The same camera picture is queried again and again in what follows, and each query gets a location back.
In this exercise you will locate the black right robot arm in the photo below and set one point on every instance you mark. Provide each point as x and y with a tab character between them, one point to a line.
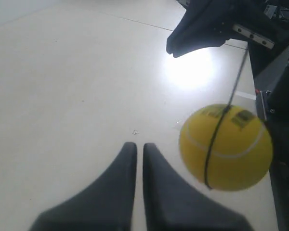
263	24

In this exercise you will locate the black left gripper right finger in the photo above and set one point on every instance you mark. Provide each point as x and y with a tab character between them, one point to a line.
171	204

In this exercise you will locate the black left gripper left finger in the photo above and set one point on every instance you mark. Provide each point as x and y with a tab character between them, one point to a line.
105	205

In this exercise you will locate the yellow tennis ball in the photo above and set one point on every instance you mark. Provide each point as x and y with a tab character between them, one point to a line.
230	152

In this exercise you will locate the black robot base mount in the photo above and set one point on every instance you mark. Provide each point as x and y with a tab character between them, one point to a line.
271	80

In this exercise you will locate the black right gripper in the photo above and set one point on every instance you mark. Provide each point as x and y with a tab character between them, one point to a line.
209	23

